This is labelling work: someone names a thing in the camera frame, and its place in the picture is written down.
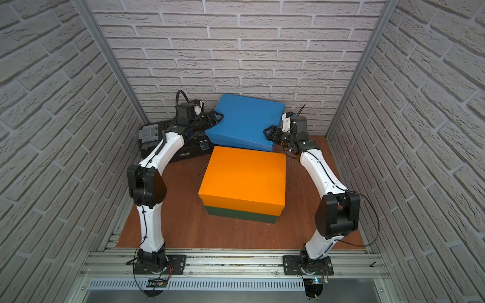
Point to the green circuit board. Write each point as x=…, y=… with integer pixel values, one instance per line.
x=315, y=280
x=157, y=283

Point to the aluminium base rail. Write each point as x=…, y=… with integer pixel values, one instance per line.
x=212, y=269

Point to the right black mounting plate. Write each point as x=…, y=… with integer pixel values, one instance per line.
x=297, y=265

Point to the orange shoebox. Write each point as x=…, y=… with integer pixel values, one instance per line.
x=245, y=180

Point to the right aluminium corner post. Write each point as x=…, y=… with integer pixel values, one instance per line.
x=373, y=41

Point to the right green circuit board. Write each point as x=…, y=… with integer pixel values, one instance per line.
x=315, y=280

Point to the black mounting plate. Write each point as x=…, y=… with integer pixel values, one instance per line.
x=174, y=264
x=297, y=265

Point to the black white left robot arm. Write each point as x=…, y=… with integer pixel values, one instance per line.
x=146, y=185

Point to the green shoebox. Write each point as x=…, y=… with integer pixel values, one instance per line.
x=242, y=215

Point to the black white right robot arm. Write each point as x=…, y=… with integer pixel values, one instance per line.
x=337, y=215

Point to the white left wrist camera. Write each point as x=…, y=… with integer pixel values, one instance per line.
x=199, y=108

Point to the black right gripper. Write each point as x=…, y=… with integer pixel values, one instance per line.
x=274, y=132

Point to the left aluminium corner post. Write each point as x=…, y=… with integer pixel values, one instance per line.
x=94, y=28

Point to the left green circuit board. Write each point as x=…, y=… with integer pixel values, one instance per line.
x=157, y=283

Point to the blue shoebox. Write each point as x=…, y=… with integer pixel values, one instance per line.
x=245, y=119

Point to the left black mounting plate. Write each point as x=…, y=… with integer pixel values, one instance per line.
x=174, y=264

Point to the aluminium corner post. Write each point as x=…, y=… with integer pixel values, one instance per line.
x=373, y=41
x=94, y=28

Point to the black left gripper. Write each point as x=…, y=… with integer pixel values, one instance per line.
x=208, y=118

